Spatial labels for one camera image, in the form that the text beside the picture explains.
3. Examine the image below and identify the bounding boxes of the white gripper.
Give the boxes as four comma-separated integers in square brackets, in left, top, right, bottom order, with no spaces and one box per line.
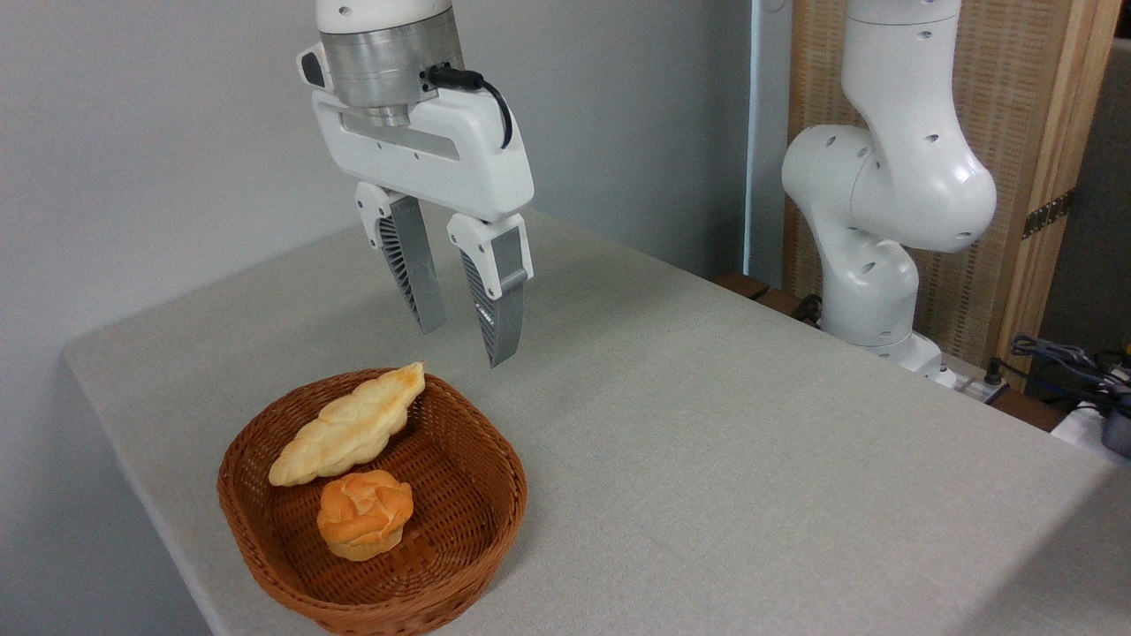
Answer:
[298,42,535,368]

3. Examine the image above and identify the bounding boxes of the long braided bread loaf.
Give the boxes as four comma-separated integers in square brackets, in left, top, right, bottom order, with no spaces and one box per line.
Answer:
[268,361,427,488]

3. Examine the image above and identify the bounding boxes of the round orange bread roll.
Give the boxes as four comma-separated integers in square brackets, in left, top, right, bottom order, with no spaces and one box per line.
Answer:
[316,470,415,563]

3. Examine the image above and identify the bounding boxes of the brown wicker basket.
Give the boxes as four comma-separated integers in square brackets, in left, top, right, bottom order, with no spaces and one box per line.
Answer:
[217,367,528,636]

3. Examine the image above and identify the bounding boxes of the metal screen hinge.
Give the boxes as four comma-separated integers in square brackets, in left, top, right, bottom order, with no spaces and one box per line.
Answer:
[1022,188,1077,239]

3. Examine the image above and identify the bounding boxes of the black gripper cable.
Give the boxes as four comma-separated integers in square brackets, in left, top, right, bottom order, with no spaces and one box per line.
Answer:
[422,64,514,149]

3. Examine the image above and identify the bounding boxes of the white vertical wall trim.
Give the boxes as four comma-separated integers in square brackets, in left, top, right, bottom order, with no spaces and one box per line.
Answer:
[744,0,763,276]

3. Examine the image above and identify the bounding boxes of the tangled black cables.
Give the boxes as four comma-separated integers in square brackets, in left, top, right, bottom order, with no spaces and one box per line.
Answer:
[985,334,1131,412]

